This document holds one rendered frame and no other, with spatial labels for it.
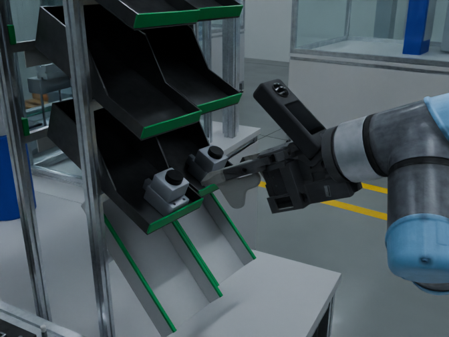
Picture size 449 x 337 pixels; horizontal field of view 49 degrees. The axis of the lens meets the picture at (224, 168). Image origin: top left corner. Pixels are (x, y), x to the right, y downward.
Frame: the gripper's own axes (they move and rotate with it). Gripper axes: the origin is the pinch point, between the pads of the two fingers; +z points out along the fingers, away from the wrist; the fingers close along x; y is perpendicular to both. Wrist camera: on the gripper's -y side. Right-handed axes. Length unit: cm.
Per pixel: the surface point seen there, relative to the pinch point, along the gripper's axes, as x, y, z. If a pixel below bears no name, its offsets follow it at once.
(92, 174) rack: -8.9, -5.7, 19.7
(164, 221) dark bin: -3.0, 5.6, 13.8
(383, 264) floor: 201, 103, 90
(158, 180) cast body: -1.5, -1.2, 13.6
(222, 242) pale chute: 19.8, 17.8, 26.0
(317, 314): 32, 41, 17
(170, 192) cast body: -1.4, 1.4, 11.8
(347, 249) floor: 204, 92, 113
